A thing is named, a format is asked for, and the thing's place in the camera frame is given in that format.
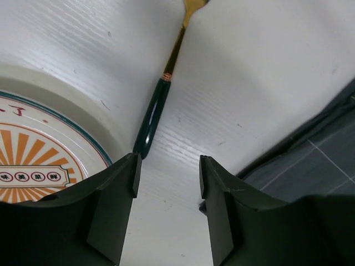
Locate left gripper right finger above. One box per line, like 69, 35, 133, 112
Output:
199, 156, 354, 265

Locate white orange patterned plate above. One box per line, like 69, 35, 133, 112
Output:
1, 64, 124, 203

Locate gold fork green handle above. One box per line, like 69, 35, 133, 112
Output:
133, 0, 209, 159

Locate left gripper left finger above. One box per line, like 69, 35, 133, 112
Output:
1, 153, 141, 265

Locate dark checked cloth placemat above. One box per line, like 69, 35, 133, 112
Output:
236, 81, 354, 202

